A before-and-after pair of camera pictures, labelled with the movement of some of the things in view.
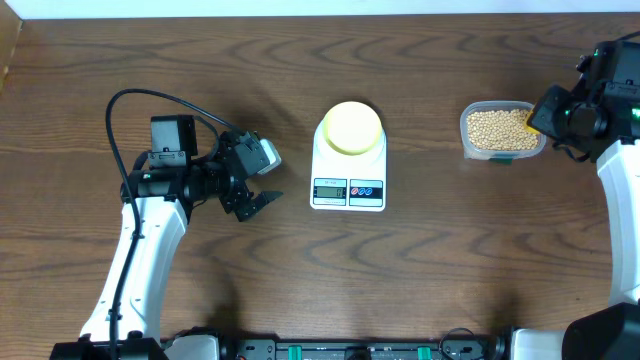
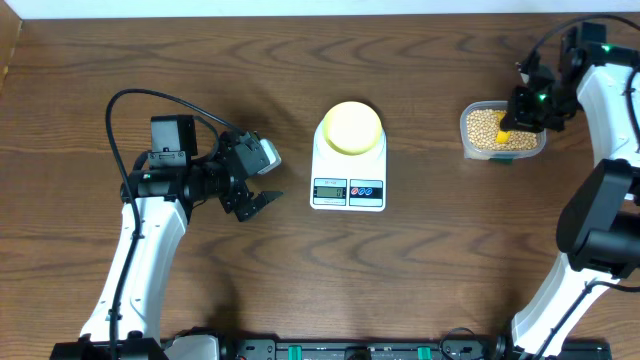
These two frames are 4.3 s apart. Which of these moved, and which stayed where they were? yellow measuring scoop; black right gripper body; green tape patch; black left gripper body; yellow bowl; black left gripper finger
Moved: black right gripper body; yellow measuring scoop
Stayed: black left gripper body; black left gripper finger; yellow bowl; green tape patch
